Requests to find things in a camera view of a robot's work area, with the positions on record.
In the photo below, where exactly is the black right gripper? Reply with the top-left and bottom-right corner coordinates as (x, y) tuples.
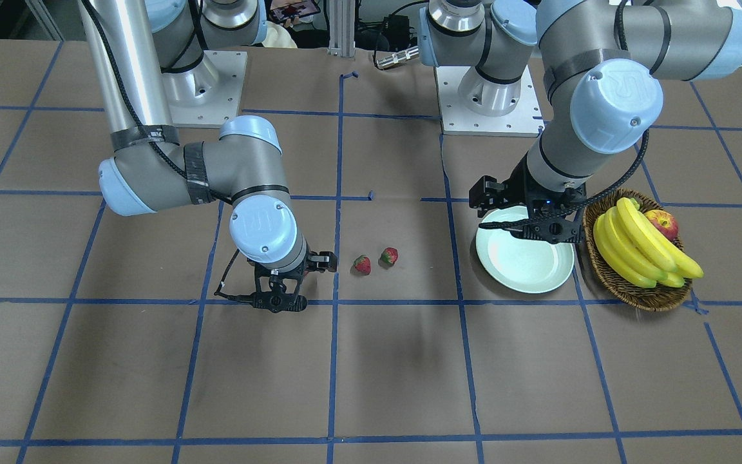
(214, 250), (338, 313)

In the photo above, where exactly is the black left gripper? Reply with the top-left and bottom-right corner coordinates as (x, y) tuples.
(469, 159), (588, 244)

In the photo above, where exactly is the red strawberry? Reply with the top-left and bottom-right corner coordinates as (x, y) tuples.
(353, 255), (372, 276)
(379, 247), (399, 267)

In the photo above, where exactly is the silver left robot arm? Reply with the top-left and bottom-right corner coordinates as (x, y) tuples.
(418, 1), (742, 244)

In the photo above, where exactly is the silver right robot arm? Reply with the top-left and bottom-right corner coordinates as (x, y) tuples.
(79, 1), (338, 313)

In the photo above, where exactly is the light green plate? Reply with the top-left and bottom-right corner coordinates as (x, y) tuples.
(471, 206), (576, 295)

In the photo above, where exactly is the yellow banana bunch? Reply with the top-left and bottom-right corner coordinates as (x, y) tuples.
(594, 198), (704, 286)

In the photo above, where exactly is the red yellow apple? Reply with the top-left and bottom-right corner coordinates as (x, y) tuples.
(644, 209), (680, 241)

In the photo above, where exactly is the woven wicker basket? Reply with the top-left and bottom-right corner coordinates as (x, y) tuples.
(580, 188), (693, 312)

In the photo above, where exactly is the black smartphone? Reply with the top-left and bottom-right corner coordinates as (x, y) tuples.
(268, 1), (321, 24)

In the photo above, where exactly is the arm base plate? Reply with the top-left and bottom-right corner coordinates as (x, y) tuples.
(435, 66), (544, 137)
(162, 50), (248, 128)

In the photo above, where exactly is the aluminium frame post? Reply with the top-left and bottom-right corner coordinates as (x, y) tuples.
(326, 1), (356, 59)

